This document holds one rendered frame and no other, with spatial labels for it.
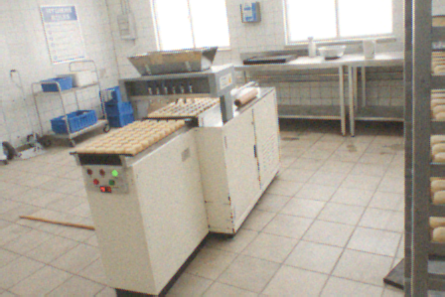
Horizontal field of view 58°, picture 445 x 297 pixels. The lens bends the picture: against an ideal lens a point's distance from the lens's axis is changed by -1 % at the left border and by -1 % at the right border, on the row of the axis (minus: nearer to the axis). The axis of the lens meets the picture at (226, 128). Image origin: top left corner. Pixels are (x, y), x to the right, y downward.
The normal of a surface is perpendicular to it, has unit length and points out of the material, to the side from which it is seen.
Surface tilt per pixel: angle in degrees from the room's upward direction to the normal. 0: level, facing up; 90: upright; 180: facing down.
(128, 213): 90
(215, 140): 90
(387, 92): 90
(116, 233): 90
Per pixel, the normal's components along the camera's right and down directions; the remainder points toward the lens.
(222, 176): -0.37, 0.29
